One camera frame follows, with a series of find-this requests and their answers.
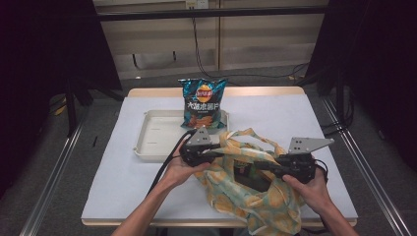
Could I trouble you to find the white plastic tray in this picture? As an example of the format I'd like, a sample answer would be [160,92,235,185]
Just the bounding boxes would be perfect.
[133,109,230,163]

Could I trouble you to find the yellow object on floor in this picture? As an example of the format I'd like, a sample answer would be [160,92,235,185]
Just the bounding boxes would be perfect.
[53,94,69,117]

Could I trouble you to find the black cable from wall socket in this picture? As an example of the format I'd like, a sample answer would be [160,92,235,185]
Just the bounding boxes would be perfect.
[191,16,311,80]

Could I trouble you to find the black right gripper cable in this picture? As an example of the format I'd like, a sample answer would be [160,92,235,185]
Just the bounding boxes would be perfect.
[314,158,329,185]

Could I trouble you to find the person's right hand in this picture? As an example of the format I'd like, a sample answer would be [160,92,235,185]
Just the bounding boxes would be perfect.
[282,166,332,214]

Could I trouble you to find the black curtain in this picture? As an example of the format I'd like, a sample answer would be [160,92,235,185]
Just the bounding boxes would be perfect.
[0,0,123,198]
[306,0,417,171]

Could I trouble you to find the white wall socket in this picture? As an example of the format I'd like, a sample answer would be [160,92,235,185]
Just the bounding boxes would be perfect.
[185,0,209,10]

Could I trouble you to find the black horizontal bar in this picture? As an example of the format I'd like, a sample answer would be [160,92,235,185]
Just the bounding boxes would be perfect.
[96,5,328,23]

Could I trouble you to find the person's left hand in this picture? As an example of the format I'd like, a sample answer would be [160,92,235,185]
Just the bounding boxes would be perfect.
[162,144,210,190]

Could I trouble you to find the blue potato chips bag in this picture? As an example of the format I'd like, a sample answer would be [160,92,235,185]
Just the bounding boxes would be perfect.
[178,78,229,131]

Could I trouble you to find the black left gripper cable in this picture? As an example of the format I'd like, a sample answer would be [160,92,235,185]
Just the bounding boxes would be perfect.
[147,128,198,196]

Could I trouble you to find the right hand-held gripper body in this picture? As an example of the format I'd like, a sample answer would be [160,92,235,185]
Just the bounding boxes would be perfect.
[276,137,335,184]

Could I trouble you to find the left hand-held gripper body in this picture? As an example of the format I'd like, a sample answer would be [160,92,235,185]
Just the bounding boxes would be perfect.
[179,127,213,167]

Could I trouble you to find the aluminium floor rail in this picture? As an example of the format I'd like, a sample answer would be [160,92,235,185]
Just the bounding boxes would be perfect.
[19,107,90,236]
[321,96,412,236]

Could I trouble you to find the lemon print fabric bag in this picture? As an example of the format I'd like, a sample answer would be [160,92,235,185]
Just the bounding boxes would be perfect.
[193,127,306,236]

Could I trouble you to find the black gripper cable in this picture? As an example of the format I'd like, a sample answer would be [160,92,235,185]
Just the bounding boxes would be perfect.
[314,158,329,185]
[147,128,198,196]

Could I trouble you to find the black metal stand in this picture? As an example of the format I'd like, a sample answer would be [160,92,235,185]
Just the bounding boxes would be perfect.
[64,78,87,138]

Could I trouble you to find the white-topped wooden table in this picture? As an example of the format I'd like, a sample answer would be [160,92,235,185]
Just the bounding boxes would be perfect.
[81,86,359,228]

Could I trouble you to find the black cables on floor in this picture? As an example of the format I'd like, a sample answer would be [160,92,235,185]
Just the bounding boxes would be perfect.
[322,88,357,138]

